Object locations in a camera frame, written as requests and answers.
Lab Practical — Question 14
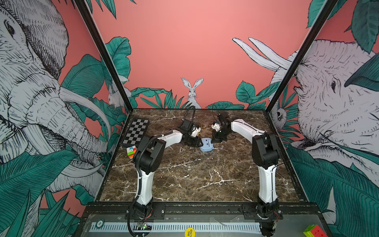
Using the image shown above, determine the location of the light blue small alarm clock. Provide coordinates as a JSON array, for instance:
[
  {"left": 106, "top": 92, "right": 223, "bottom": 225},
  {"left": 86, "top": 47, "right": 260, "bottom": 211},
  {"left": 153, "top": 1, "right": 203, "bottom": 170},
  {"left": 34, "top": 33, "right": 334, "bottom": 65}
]
[{"left": 200, "top": 138, "right": 214, "bottom": 152}]

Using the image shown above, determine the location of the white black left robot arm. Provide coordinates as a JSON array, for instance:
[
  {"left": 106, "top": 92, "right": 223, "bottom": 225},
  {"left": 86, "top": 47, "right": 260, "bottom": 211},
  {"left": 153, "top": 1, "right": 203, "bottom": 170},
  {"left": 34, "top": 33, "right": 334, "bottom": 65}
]
[{"left": 132, "top": 119, "right": 202, "bottom": 218}]

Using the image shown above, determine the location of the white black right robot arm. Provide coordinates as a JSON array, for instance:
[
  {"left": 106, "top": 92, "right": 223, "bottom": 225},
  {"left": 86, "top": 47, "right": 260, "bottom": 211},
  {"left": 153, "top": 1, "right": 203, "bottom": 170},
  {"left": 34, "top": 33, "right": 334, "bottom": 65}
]
[{"left": 211, "top": 112, "right": 281, "bottom": 220}]

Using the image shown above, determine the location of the black white chessboard box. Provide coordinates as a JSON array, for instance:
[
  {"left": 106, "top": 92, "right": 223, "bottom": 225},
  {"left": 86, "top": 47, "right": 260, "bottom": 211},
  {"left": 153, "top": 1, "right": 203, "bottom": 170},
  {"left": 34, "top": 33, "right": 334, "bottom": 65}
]
[{"left": 121, "top": 118, "right": 150, "bottom": 148}]

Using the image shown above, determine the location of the colourful puzzle cube on table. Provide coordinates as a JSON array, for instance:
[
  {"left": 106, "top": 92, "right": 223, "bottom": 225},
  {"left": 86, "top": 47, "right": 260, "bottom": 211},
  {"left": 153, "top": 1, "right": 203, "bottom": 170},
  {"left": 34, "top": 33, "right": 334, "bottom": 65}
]
[{"left": 126, "top": 145, "right": 137, "bottom": 159}]

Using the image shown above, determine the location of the yellow round sticker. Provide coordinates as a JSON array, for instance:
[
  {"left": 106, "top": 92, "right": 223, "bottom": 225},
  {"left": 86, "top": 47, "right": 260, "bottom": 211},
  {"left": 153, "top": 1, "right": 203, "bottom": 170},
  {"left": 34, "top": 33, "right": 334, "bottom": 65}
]
[{"left": 185, "top": 228, "right": 196, "bottom": 237}]

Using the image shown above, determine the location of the colourful puzzle cube on ledge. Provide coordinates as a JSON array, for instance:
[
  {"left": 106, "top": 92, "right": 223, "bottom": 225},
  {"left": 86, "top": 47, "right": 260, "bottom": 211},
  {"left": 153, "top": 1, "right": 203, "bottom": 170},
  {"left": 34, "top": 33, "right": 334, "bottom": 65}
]
[{"left": 303, "top": 225, "right": 328, "bottom": 237}]

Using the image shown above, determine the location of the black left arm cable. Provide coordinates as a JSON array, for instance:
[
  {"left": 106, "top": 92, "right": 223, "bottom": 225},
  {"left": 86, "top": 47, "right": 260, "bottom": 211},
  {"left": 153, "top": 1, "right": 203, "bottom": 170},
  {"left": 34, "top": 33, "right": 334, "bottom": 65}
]
[{"left": 127, "top": 134, "right": 166, "bottom": 235}]

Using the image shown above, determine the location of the white perforated rail strip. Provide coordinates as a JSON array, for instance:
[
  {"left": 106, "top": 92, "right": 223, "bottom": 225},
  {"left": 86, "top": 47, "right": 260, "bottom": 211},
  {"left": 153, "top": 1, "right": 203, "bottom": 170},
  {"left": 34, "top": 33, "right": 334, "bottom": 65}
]
[{"left": 89, "top": 222, "right": 261, "bottom": 234}]

